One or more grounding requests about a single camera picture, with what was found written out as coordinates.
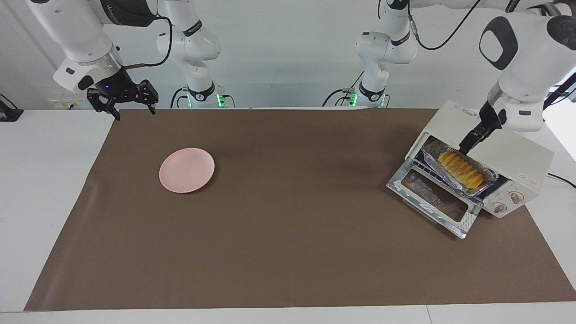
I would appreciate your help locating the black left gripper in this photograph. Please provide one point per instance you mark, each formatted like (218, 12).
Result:
(490, 119)

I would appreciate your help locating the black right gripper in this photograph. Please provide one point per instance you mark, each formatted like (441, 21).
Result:
(126, 90)

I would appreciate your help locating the yellow sliced bread loaf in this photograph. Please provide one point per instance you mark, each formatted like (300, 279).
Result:
(461, 170)

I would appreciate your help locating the aluminium foil tray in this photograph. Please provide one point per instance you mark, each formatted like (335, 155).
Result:
(433, 158)

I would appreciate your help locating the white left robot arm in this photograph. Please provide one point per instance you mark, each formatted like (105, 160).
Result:
(526, 67)

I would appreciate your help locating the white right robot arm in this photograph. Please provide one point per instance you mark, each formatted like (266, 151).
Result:
(81, 31)

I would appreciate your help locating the cream toaster oven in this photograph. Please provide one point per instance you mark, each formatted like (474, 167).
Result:
(513, 157)

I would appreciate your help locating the small oven knob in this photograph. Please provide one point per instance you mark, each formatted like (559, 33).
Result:
(499, 207)

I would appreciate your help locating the large oven knob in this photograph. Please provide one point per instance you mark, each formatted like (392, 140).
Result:
(516, 197)

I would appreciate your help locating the glass oven door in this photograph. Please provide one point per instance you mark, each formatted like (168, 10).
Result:
(470, 222)

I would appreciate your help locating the pink round plate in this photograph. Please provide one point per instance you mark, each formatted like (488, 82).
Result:
(186, 170)

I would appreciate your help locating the black table clamp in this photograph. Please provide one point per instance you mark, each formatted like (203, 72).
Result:
(10, 114)

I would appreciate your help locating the brown table mat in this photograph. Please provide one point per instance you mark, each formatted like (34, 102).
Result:
(292, 252)

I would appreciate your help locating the white wall socket strip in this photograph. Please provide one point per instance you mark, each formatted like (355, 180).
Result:
(67, 104)

